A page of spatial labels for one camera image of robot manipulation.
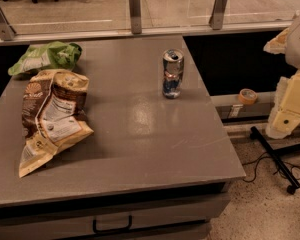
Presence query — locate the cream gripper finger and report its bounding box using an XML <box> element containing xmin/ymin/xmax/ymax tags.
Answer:
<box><xmin>263</xmin><ymin>28</ymin><xmax>289</xmax><ymax>54</ymax></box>
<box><xmin>266</xmin><ymin>110</ymin><xmax>300</xmax><ymax>139</ymax></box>

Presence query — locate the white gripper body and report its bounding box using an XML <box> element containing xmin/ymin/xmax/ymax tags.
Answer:
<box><xmin>277</xmin><ymin>70</ymin><xmax>300</xmax><ymax>117</ymax></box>

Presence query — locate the redbull can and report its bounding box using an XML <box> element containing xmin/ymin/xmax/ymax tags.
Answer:
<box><xmin>162</xmin><ymin>49</ymin><xmax>184</xmax><ymax>99</ymax></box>

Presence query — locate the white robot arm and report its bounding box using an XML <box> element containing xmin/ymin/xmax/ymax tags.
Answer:
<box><xmin>263</xmin><ymin>11</ymin><xmax>300</xmax><ymax>139</ymax></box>

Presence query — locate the green chip bag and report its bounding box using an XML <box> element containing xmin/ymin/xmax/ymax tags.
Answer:
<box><xmin>8</xmin><ymin>41</ymin><xmax>82</xmax><ymax>76</ymax></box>

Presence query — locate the brown chip bag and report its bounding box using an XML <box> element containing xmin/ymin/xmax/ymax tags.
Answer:
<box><xmin>18</xmin><ymin>69</ymin><xmax>95</xmax><ymax>179</ymax></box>

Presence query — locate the black stand base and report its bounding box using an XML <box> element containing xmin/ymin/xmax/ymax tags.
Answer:
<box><xmin>250</xmin><ymin>126</ymin><xmax>300</xmax><ymax>195</ymax></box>

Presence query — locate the orange tape roll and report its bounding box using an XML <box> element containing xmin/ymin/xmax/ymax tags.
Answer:
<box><xmin>238</xmin><ymin>88</ymin><xmax>258</xmax><ymax>105</ymax></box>

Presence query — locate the grey side shelf ledge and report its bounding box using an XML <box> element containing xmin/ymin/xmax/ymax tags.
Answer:
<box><xmin>211</xmin><ymin>92</ymin><xmax>274</xmax><ymax>120</ymax></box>

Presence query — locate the grey drawer front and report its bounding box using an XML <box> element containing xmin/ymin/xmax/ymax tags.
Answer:
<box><xmin>0</xmin><ymin>193</ymin><xmax>230</xmax><ymax>240</ymax></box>

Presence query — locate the right metal glass bracket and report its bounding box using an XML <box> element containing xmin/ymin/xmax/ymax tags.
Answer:
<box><xmin>209</xmin><ymin>0</ymin><xmax>228</xmax><ymax>30</ymax></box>

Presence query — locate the metal glass bracket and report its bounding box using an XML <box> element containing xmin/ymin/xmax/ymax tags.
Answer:
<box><xmin>209</xmin><ymin>0</ymin><xmax>228</xmax><ymax>30</ymax></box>
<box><xmin>0</xmin><ymin>7</ymin><xmax>16</xmax><ymax>41</ymax></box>
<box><xmin>129</xmin><ymin>0</ymin><xmax>142</xmax><ymax>34</ymax></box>

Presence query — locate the middle metal glass bracket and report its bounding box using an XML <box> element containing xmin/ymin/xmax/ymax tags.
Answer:
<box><xmin>129</xmin><ymin>0</ymin><xmax>142</xmax><ymax>34</ymax></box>

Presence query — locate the black drawer handle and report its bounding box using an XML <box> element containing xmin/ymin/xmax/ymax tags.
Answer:
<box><xmin>92</xmin><ymin>215</ymin><xmax>133</xmax><ymax>235</ymax></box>

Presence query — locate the left metal glass bracket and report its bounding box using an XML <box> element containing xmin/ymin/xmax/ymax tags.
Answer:
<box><xmin>0</xmin><ymin>7</ymin><xmax>16</xmax><ymax>41</ymax></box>

